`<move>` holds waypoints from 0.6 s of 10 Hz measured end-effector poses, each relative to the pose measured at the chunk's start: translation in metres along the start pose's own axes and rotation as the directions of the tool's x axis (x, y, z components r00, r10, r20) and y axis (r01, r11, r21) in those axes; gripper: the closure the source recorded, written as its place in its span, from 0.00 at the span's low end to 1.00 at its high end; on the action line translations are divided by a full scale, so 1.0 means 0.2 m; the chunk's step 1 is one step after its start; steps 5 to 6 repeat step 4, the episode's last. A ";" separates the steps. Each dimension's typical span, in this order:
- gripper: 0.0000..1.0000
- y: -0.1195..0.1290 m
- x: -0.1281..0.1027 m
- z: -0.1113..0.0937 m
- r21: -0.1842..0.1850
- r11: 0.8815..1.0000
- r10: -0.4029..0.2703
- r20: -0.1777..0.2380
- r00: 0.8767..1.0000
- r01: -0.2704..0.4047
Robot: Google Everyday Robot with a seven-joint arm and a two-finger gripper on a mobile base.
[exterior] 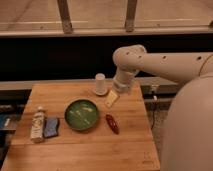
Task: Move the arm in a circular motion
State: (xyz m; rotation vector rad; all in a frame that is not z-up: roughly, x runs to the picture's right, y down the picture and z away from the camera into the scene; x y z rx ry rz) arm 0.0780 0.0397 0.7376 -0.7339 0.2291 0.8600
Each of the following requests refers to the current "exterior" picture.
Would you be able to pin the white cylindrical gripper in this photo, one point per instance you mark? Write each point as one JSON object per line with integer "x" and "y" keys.
{"x": 121, "y": 85}

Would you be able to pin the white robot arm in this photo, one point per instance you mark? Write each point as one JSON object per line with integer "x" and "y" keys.
{"x": 188, "y": 131}

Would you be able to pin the white paper cup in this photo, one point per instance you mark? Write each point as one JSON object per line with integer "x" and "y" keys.
{"x": 100, "y": 86}

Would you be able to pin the red chili pepper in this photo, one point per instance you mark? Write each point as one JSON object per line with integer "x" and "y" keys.
{"x": 112, "y": 123}

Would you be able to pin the green round bowl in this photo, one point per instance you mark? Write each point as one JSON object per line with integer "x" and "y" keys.
{"x": 81, "y": 114}

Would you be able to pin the wooden cutting board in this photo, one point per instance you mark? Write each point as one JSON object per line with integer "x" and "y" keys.
{"x": 97, "y": 149}

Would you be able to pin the blue sponge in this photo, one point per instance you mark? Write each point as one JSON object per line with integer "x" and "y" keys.
{"x": 51, "y": 127}

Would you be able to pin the white bottle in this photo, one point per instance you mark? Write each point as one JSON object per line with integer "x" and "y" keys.
{"x": 37, "y": 127}

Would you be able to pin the grey metal rail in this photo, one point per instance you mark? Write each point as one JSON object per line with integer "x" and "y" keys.
{"x": 158, "y": 85}

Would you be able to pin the right metal post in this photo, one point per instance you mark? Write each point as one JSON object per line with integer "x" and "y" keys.
{"x": 130, "y": 15}

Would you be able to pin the metal post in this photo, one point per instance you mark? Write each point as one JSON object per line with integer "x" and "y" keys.
{"x": 65, "y": 16}
{"x": 130, "y": 15}

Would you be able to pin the left metal post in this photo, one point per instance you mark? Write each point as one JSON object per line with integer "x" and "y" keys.
{"x": 65, "y": 16}

